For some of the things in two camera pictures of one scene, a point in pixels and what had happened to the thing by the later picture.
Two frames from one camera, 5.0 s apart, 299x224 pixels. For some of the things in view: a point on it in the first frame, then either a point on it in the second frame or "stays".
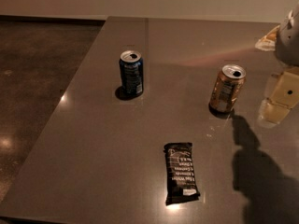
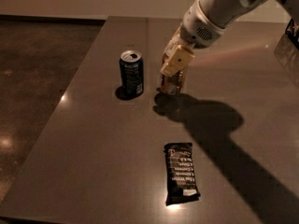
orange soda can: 227,90 -> 174,84
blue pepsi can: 131,64 stays
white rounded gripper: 288,44 -> 196,29
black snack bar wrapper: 181,183 stays
